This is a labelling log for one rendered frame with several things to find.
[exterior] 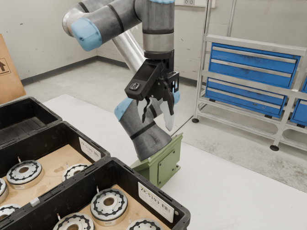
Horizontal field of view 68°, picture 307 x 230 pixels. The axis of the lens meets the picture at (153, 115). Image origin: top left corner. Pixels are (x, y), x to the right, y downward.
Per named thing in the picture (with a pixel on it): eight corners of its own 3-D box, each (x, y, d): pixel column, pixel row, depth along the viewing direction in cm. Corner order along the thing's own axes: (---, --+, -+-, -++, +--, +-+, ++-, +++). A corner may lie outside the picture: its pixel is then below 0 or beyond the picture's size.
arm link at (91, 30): (50, 16, 89) (66, 16, 49) (75, 3, 92) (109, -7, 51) (67, 43, 96) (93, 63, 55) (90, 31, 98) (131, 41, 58)
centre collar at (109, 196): (110, 192, 67) (110, 190, 66) (121, 202, 64) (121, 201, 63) (96, 202, 64) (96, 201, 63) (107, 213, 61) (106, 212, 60)
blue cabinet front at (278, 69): (204, 96, 238) (212, 42, 209) (279, 117, 202) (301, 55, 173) (203, 97, 236) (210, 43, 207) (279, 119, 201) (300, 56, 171)
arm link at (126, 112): (128, 138, 93) (109, 110, 94) (155, 119, 96) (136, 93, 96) (129, 137, 82) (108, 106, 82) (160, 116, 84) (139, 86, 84)
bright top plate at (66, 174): (81, 160, 79) (81, 159, 79) (101, 172, 74) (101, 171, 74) (55, 178, 72) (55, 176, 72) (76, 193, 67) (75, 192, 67)
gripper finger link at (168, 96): (178, 112, 59) (168, 80, 56) (176, 115, 57) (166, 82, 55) (164, 114, 61) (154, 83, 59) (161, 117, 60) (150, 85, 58)
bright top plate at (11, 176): (36, 157, 80) (35, 155, 80) (45, 173, 74) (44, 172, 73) (4, 170, 75) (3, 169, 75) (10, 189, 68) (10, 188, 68)
